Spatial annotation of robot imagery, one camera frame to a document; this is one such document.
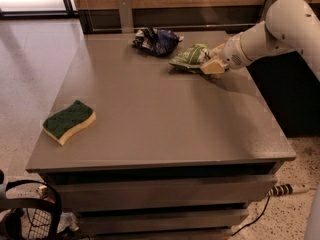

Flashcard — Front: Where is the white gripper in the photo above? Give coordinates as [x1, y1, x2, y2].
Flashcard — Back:
[200, 34, 252, 75]

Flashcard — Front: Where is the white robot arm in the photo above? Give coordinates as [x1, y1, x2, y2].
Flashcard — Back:
[200, 0, 320, 80]

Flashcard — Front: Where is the blue crumpled chip bag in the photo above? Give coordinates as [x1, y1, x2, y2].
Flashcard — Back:
[132, 27, 184, 57]

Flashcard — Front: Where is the green jalapeno chip bag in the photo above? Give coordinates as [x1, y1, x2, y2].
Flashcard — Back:
[169, 44, 212, 74]

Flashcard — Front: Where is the top grey drawer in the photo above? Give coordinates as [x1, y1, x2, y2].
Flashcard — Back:
[49, 174, 277, 212]

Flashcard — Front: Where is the left metal bracket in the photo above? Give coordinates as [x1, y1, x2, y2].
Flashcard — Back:
[117, 0, 134, 33]

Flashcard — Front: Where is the black wire basket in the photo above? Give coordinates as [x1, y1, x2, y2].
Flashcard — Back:
[0, 171, 62, 240]

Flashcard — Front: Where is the green and yellow sponge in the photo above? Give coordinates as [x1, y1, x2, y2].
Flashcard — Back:
[43, 100, 96, 146]

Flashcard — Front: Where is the middle grey drawer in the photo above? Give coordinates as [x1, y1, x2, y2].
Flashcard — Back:
[77, 209, 248, 234]

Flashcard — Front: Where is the grey drawer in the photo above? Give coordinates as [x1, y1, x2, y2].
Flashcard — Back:
[77, 209, 248, 234]
[49, 174, 277, 212]

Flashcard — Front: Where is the black cable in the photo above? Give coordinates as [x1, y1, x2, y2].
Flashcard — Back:
[230, 193, 272, 237]

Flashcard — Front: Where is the striped black white plug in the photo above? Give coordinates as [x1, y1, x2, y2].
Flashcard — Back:
[268, 184, 310, 196]

